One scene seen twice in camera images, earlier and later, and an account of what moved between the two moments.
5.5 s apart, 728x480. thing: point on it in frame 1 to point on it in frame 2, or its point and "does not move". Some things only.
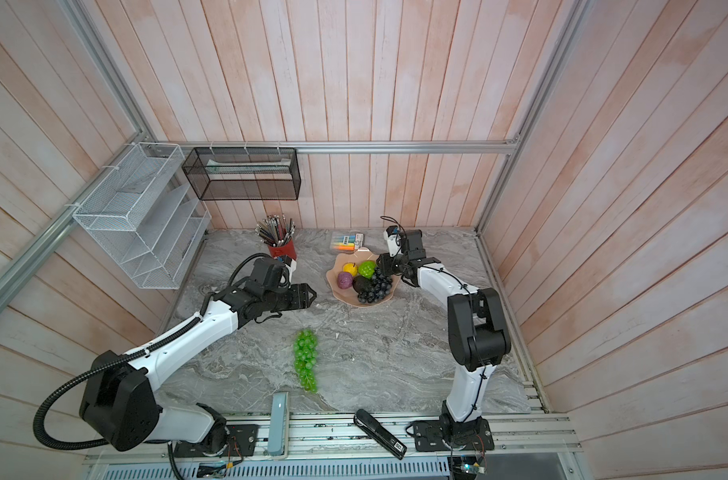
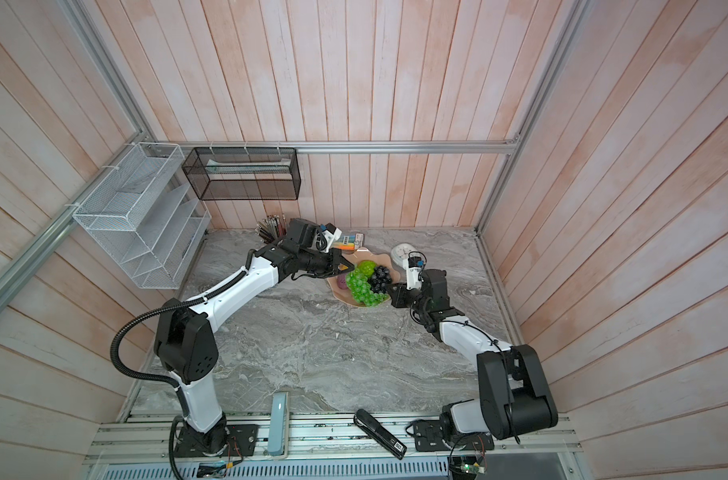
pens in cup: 274,230 does not move
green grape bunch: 305,357 to 360,287
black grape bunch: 380,287 does not move
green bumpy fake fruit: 367,268 does not move
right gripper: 386,263 to 399,299
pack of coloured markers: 352,242 does not move
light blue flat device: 277,430 does not move
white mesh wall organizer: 149,230 does not move
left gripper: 300,298 to 335,257
